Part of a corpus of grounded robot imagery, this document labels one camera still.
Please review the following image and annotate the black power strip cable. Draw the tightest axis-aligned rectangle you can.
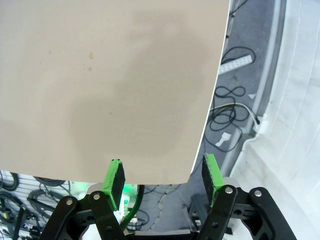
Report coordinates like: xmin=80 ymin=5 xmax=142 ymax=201
xmin=221 ymin=46 xmax=257 ymax=65

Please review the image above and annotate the white power strip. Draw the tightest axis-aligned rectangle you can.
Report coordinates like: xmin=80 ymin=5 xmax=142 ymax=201
xmin=217 ymin=54 xmax=253 ymax=75

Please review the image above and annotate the thick black cable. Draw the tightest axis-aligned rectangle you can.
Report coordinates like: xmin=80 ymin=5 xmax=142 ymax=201
xmin=121 ymin=184 xmax=146 ymax=230

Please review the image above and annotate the black cable bundle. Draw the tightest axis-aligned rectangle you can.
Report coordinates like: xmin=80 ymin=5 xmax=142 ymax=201
xmin=0 ymin=170 xmax=73 ymax=240

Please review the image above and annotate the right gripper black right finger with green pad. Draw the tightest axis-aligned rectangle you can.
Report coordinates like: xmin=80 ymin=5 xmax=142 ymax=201
xmin=198 ymin=153 xmax=298 ymax=240

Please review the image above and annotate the thin black looped cable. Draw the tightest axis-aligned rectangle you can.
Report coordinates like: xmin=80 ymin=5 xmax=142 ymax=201
xmin=208 ymin=85 xmax=248 ymax=132

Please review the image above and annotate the white cable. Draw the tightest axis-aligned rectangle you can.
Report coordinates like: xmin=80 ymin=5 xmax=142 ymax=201
xmin=212 ymin=102 xmax=261 ymax=125

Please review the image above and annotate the white wall plug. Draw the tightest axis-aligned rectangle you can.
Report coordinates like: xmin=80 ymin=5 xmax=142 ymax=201
xmin=252 ymin=113 xmax=270 ymax=134

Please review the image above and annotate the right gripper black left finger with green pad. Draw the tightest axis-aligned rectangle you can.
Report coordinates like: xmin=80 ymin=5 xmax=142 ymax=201
xmin=39 ymin=158 xmax=126 ymax=240

